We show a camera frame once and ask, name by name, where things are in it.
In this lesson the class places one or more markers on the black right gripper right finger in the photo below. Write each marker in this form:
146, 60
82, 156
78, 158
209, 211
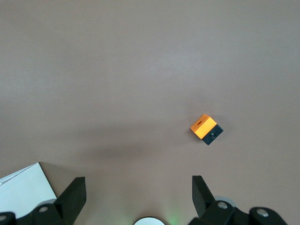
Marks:
206, 208

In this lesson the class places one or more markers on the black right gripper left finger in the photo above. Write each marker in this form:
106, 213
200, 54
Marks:
68, 206

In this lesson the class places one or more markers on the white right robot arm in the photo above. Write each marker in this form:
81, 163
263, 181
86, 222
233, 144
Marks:
150, 221

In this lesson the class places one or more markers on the brown table mat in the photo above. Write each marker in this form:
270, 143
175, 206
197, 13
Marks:
150, 47

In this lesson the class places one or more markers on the orange and black box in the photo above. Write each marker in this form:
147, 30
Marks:
202, 127

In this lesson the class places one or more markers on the white drawer cabinet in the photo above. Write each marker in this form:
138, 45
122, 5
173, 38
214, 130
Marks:
23, 187

